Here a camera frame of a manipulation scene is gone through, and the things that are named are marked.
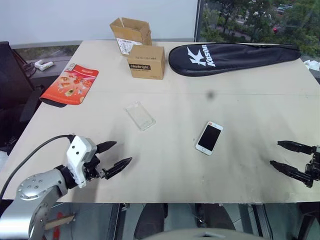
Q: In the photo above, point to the open cardboard box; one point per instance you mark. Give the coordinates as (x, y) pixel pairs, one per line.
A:
(131, 35)

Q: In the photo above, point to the closed Heybright cardboard box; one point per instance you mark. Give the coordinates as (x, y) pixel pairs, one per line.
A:
(147, 62)

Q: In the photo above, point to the white crumpled paper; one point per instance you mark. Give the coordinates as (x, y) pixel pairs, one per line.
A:
(312, 65)

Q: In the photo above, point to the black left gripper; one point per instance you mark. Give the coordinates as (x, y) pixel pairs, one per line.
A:
(93, 169)

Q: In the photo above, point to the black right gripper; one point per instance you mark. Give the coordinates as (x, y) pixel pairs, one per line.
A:
(314, 165)

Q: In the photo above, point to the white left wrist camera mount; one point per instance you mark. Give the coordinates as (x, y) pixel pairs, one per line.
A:
(78, 160)

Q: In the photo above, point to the black Kason racket bag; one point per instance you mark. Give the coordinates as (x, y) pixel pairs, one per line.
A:
(225, 58)

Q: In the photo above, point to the dark rounded robot leg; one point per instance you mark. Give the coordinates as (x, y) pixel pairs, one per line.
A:
(215, 216)
(150, 217)

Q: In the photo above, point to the wooden block with red tape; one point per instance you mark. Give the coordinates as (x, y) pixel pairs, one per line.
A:
(60, 221)

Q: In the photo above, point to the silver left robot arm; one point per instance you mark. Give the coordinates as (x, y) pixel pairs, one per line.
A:
(37, 190)

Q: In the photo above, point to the white smartphone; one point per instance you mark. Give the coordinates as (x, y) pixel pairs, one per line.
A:
(209, 138)

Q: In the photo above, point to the white power strip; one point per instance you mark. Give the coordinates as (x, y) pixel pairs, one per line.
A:
(43, 64)

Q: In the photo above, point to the clear phone case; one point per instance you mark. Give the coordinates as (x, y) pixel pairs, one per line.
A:
(140, 115)

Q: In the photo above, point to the red snack packet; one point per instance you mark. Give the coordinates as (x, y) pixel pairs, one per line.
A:
(70, 84)

